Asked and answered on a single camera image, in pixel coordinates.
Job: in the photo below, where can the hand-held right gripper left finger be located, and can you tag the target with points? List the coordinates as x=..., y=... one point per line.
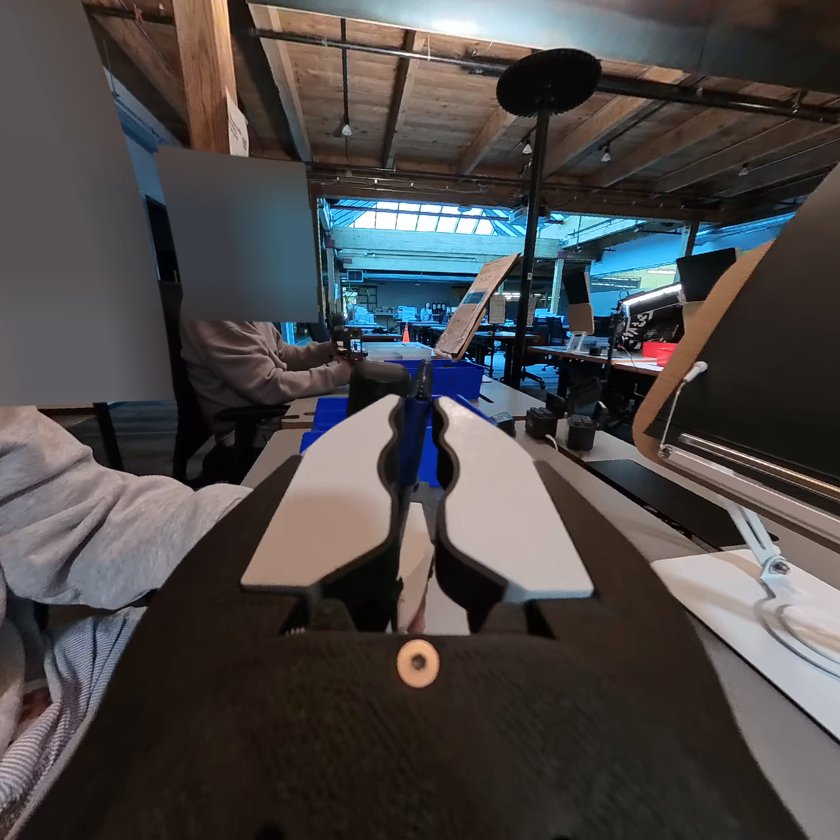
x=328, y=512

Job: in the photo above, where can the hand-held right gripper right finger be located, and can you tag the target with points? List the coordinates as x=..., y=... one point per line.
x=512, y=518

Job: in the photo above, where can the blue pen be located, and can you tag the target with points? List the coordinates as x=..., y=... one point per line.
x=417, y=426

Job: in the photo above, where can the person's left forearm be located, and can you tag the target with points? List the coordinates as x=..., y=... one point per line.
x=98, y=525

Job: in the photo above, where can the large blue storage bin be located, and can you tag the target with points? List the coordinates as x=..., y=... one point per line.
x=325, y=423

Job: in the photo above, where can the small blue storage bin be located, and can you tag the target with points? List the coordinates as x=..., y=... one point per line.
x=459, y=377

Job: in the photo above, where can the small black box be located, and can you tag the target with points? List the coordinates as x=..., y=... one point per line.
x=504, y=423

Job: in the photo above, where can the black battery charger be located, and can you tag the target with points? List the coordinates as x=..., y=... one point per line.
x=541, y=423
x=582, y=433

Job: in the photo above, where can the cardboard panel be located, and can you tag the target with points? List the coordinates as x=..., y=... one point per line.
x=472, y=308

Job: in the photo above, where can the black desk mat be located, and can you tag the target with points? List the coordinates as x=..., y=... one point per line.
x=656, y=499

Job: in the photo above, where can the black office chair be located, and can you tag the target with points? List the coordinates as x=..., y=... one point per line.
x=190, y=420

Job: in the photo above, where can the long wooden desk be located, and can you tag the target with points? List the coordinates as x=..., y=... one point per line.
x=590, y=358

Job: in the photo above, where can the small white stand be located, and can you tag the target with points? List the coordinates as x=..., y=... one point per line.
x=577, y=342

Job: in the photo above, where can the black monitor with cardboard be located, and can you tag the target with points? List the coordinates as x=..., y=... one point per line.
x=709, y=275
x=581, y=318

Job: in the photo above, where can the red bin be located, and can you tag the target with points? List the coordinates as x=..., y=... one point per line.
x=659, y=353

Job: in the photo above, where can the black-white patterned board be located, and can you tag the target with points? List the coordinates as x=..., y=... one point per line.
x=646, y=325

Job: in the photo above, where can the paper sheet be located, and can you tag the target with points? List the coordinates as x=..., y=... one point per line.
x=237, y=128

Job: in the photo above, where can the cardboard-backed monitor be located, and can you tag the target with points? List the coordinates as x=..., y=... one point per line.
x=774, y=367

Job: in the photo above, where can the black pole stand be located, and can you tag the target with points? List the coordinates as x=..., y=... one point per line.
x=548, y=82

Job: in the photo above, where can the wooden post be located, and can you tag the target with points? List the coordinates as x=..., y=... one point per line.
x=203, y=65

